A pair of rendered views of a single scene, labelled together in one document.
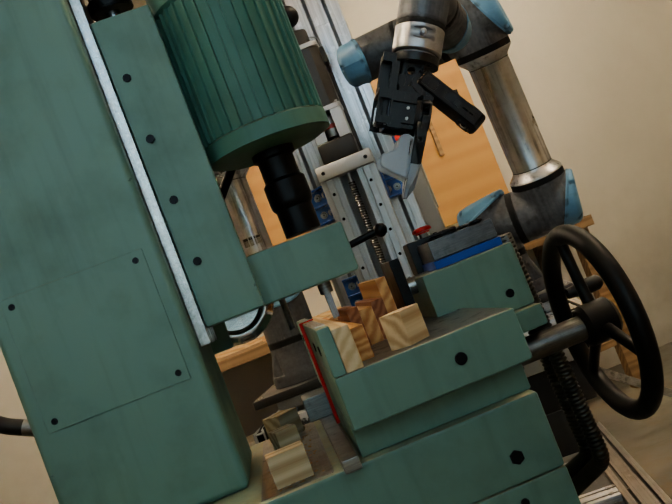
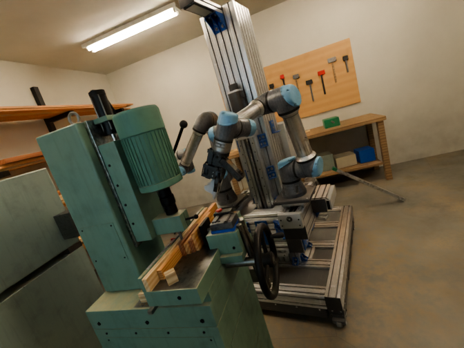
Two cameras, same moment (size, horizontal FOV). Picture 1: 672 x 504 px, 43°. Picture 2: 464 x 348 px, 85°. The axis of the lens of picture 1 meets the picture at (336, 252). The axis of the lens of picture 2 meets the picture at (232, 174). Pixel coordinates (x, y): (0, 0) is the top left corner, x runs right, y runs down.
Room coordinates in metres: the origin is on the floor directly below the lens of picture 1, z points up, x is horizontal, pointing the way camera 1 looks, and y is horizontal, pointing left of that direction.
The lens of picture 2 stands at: (0.36, -0.66, 1.38)
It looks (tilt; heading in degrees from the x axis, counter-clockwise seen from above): 12 degrees down; 25
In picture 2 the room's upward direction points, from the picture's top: 17 degrees counter-clockwise
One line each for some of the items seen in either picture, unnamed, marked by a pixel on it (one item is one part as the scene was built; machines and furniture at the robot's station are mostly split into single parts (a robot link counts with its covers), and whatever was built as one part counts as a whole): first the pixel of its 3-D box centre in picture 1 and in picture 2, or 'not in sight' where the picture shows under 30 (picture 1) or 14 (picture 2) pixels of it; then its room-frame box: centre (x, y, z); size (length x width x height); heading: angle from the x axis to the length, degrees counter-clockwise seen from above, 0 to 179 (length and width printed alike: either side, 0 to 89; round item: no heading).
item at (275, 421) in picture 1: (283, 425); not in sight; (1.31, 0.17, 0.82); 0.04 x 0.04 x 0.04; 45
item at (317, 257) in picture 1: (302, 269); (172, 223); (1.17, 0.05, 1.03); 0.14 x 0.07 x 0.09; 96
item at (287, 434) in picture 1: (285, 439); not in sight; (1.18, 0.16, 0.82); 0.03 x 0.03 x 0.03; 23
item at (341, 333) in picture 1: (327, 338); (184, 239); (1.21, 0.06, 0.92); 0.60 x 0.02 x 0.05; 6
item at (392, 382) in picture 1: (424, 341); (213, 246); (1.22, -0.07, 0.87); 0.61 x 0.30 x 0.06; 6
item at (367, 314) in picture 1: (363, 324); (195, 237); (1.22, 0.00, 0.92); 0.19 x 0.02 x 0.05; 6
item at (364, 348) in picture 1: (337, 334); (194, 232); (1.28, 0.04, 0.92); 0.62 x 0.02 x 0.04; 6
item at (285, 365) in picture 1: (299, 355); (226, 194); (1.92, 0.16, 0.87); 0.15 x 0.15 x 0.10
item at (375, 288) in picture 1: (379, 305); (204, 229); (1.25, -0.03, 0.94); 0.21 x 0.01 x 0.08; 6
